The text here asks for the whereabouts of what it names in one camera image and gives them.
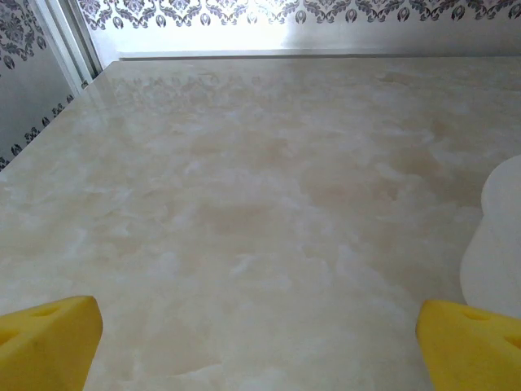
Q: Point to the white plastic tray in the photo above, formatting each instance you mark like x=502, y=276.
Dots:
x=496, y=244

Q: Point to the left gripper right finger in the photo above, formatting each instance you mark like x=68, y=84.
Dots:
x=472, y=354

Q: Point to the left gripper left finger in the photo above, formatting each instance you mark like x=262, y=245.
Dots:
x=45, y=350

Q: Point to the aluminium frame post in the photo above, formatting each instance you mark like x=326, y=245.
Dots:
x=69, y=45

